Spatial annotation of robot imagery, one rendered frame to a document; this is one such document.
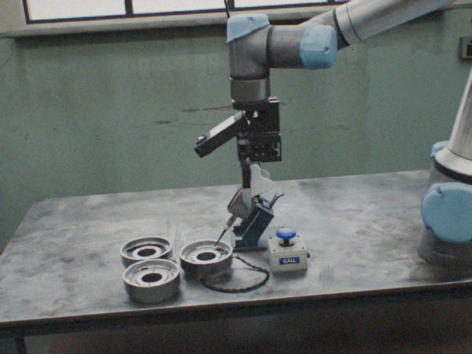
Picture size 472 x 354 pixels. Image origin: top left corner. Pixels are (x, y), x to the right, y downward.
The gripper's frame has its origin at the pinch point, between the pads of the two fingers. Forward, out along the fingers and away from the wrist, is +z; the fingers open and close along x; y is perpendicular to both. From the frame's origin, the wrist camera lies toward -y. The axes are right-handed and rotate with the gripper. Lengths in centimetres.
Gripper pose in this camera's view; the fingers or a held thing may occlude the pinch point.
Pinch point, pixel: (244, 199)
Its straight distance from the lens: 122.9
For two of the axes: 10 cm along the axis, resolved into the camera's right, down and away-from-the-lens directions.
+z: 0.5, 9.4, 3.4
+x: -0.5, -3.4, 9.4
